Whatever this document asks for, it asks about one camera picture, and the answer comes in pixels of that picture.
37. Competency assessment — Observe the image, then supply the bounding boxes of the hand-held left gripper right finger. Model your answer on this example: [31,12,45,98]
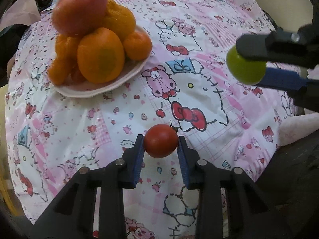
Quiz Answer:
[177,136,294,239]

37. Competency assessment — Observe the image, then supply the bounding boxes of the large bumpy orange tangerine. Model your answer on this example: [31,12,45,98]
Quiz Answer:
[101,0,136,43]

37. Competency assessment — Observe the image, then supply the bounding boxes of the small tangerine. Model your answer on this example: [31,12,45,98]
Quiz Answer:
[123,30,153,61]

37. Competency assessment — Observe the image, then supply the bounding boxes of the small green tomato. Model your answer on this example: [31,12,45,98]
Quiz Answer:
[226,44,267,85]

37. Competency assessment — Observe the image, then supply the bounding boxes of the pink plate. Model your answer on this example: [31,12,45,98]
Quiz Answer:
[51,25,152,98]

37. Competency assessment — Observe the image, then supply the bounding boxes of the pink cartoon printed blanket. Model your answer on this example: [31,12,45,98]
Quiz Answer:
[5,0,299,239]

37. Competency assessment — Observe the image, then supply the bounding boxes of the small red tomato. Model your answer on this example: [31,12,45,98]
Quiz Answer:
[143,124,179,158]

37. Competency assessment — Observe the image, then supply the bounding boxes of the small orange tomato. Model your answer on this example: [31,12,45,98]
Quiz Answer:
[48,58,74,85]

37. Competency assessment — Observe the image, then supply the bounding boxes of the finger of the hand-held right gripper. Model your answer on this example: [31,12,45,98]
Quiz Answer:
[259,67,319,112]
[236,22,319,68]

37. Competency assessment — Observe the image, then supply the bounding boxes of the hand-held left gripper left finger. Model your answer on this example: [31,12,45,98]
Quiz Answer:
[29,134,145,239]

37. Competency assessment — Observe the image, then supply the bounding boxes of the red apple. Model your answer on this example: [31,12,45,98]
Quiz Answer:
[51,0,108,38]

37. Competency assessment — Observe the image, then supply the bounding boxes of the round orange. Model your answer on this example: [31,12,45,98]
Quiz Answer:
[77,27,125,84]

